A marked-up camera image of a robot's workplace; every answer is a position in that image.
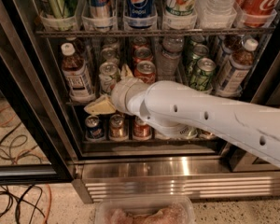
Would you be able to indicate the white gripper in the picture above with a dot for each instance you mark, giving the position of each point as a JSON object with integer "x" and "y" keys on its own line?
{"x": 118, "y": 93}

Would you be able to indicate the blue pepsi can bottom shelf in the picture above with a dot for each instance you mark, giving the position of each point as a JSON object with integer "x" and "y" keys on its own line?
{"x": 94, "y": 127}

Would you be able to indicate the pepsi can top shelf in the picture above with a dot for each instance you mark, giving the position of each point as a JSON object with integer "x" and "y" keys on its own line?
{"x": 139, "y": 10}

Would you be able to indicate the green can shelf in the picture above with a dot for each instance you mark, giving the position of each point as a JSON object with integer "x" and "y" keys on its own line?
{"x": 57, "y": 2}
{"x": 188, "y": 132}

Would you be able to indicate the green can top shelf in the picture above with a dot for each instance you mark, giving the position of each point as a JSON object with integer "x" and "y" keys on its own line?
{"x": 57, "y": 2}

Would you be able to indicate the coca-cola can top shelf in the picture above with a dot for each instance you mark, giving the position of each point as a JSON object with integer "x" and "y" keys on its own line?
{"x": 256, "y": 13}

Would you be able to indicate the clear water bottle middle shelf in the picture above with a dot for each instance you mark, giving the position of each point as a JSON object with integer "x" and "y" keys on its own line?
{"x": 169, "y": 55}

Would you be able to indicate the right iced tea bottle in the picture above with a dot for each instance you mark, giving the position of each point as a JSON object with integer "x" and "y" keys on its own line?
{"x": 237, "y": 66}

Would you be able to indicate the red bull can top shelf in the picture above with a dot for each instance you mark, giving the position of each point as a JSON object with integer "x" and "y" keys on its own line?
{"x": 101, "y": 9}

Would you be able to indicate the left iced tea bottle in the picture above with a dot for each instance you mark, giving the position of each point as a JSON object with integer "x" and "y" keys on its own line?
{"x": 75, "y": 71}

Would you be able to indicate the brown can bottom shelf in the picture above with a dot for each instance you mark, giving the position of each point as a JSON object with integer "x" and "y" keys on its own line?
{"x": 117, "y": 127}

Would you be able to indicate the red can bottom shelf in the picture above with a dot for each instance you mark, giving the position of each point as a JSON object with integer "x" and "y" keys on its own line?
{"x": 141, "y": 129}

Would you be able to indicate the green can bottom shelf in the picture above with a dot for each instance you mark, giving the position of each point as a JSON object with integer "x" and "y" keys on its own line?
{"x": 188, "y": 132}

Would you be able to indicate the stainless steel fridge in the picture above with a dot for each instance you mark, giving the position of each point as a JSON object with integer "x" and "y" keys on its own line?
{"x": 201, "y": 168}

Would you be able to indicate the red coca-cola can front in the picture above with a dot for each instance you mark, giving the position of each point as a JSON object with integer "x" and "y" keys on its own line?
{"x": 146, "y": 71}

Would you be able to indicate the white 7up can front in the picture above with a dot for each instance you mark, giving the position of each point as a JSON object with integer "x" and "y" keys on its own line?
{"x": 109, "y": 76}

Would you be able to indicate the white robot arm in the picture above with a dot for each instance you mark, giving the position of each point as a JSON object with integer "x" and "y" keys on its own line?
{"x": 170, "y": 107}

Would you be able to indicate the green ginger ale can front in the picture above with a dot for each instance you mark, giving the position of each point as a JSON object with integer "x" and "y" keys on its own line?
{"x": 202, "y": 74}

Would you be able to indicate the clear plastic food container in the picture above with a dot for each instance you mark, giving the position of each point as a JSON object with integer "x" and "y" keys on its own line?
{"x": 149, "y": 209}

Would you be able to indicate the iced tea bottle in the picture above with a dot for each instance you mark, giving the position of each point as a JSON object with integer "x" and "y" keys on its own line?
{"x": 75, "y": 71}
{"x": 237, "y": 66}

